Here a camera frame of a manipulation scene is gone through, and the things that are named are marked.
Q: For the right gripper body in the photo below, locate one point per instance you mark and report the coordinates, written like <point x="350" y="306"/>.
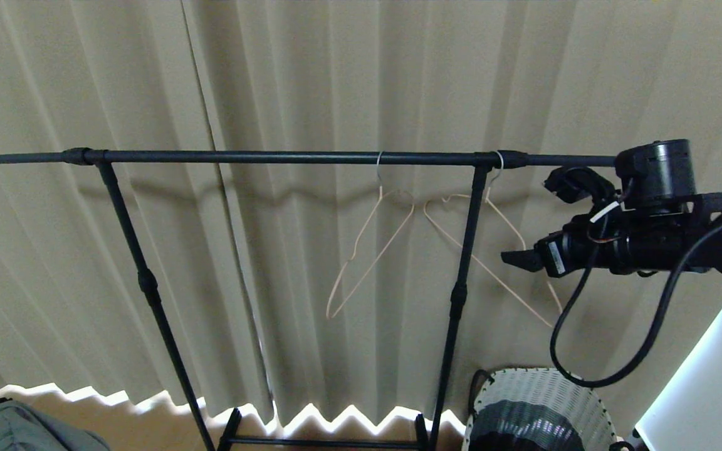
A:
<point x="637" y="250"/>

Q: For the black clothes rack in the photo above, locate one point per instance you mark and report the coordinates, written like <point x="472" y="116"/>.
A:
<point x="273" y="156"/>

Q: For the beige curtain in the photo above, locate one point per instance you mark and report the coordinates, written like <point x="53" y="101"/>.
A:
<point x="336" y="75"/>

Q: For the pink clothes hanger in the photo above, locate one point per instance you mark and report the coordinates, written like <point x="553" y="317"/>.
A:
<point x="511" y="287"/>
<point x="380" y="172"/>

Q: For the white laundry basket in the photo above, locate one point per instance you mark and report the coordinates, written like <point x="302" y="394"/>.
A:
<point x="543" y="388"/>

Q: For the pale grey shorts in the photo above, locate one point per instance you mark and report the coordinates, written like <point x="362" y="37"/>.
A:
<point x="16" y="432"/>

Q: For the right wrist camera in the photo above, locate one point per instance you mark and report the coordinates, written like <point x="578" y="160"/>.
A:
<point x="577" y="185"/>

